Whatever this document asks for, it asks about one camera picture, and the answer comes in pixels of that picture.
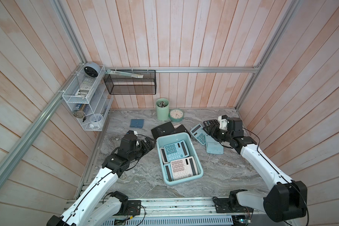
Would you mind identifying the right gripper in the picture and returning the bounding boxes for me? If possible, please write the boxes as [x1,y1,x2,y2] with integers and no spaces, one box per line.
[203,124,233,144]

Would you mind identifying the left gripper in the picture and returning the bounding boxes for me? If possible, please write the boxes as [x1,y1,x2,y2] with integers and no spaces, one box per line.
[128,137,157,161]

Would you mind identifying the black calculator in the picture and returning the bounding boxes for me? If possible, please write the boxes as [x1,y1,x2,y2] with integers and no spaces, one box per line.
[203,119,220,129]

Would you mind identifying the mint green storage box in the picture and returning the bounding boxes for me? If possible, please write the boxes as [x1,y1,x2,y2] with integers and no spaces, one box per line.
[156,132,203,186]

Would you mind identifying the pink calculator face down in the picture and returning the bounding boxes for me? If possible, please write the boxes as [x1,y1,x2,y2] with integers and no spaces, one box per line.
[160,147,168,164]

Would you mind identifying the small teal calculator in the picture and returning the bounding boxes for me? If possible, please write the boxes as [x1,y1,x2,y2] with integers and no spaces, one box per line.
[163,163,173,182]

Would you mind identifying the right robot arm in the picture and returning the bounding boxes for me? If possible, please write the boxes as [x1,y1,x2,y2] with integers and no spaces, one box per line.
[204,115,309,226]

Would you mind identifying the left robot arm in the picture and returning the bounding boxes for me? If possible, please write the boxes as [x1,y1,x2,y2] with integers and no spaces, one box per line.
[47,131,155,226]

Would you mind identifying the teal calculator face down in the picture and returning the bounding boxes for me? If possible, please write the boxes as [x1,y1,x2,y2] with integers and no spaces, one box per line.
[206,136,224,154]

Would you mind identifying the black calculator face down large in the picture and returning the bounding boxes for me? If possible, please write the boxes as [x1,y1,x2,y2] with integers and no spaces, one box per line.
[151,121,175,140]

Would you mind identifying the large teal calculator right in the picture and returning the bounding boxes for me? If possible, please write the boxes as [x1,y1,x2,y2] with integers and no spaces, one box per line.
[190,123,208,146]

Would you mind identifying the black calculator face down small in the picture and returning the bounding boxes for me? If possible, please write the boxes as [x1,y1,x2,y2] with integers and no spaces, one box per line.
[174,124,192,137]

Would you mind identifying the green pen cup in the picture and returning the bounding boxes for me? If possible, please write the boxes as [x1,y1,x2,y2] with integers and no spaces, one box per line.
[155,98,169,121]

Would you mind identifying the white mug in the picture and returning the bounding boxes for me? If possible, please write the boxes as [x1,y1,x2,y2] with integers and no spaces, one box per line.
[89,114,103,130]

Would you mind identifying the ruler on basket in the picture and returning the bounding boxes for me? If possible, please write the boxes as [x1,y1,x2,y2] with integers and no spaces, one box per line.
[105,70,144,79]

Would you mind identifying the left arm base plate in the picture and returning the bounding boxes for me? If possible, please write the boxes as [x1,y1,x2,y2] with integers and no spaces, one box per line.
[115,200,141,217]

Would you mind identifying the black wire basket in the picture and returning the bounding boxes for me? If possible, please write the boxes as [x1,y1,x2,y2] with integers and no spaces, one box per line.
[104,69,157,95]

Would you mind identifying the white wire shelf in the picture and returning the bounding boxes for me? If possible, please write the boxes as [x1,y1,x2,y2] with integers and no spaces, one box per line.
[62,64,113,131]

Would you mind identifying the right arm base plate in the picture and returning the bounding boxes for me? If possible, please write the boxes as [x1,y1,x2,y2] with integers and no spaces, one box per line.
[212,197,253,213]

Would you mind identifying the aluminium front rail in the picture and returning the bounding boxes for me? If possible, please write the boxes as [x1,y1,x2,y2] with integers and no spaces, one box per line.
[59,194,294,219]

